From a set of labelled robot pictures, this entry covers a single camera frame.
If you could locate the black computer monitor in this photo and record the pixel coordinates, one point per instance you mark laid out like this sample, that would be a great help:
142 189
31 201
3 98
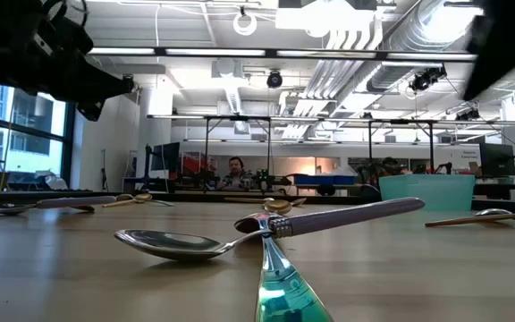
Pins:
166 156
496 159

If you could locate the silver ventilation duct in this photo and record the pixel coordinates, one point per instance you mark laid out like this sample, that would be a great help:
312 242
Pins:
400 44

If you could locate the teal plastic tray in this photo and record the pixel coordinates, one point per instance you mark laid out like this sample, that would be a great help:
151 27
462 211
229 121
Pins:
427 192

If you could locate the blue storage bin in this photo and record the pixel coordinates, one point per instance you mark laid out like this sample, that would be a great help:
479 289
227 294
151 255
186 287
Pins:
324 180

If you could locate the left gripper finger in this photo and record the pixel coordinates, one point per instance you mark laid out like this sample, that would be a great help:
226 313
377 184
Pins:
91 110
96 82

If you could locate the iridescent rainbow spoon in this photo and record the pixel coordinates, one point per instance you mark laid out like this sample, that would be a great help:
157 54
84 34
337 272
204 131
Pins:
284 290

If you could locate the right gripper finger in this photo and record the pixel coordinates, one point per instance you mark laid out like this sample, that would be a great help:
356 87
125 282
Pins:
481 76

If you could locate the black workstation frame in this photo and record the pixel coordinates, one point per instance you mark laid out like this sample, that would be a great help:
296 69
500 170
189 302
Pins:
431 147
207 147

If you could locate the black metal table frame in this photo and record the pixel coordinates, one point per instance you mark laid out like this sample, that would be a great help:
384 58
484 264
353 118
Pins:
195 197

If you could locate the black overhead light bar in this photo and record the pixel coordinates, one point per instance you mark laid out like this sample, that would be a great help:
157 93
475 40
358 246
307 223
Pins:
271 53

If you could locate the black ceiling-mounted camera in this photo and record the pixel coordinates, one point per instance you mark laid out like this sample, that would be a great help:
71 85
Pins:
129 77
274 80
425 79

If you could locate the large dark-framed window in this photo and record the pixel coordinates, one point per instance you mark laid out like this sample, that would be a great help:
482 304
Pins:
29 134

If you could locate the person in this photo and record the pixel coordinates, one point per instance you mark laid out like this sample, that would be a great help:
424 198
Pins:
389 166
236 176

